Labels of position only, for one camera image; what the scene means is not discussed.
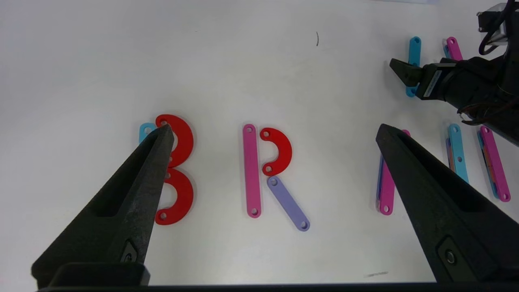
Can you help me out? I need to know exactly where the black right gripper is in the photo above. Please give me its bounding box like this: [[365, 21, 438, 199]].
[[389, 57, 489, 115]]

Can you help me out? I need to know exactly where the blue bar with orange hole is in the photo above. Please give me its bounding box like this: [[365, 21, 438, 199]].
[[446, 124, 470, 184]]

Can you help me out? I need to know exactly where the small red arc piece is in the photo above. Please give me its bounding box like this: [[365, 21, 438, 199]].
[[259, 127, 293, 177]]

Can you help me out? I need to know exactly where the large red arc piece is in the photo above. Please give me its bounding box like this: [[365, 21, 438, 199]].
[[155, 114, 195, 168], [155, 167, 195, 226]]

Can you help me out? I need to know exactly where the looped black right arm cable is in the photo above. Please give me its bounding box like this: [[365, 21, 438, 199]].
[[478, 0, 513, 56]]

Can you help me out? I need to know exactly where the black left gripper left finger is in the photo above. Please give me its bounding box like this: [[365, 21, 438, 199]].
[[32, 124, 175, 289]]

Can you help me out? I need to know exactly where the long light blue flat bar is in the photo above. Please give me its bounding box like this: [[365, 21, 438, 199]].
[[139, 123, 157, 145]]

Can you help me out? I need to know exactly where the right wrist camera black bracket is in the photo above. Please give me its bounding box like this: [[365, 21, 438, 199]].
[[476, 2, 519, 46]]

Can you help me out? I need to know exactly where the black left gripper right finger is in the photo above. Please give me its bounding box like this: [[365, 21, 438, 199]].
[[375, 124, 519, 283]]

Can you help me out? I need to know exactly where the short purple bar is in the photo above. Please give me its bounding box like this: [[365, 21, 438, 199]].
[[267, 176, 311, 232]]

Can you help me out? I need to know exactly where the short blue bar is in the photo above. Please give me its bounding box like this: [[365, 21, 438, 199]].
[[405, 36, 422, 98]]

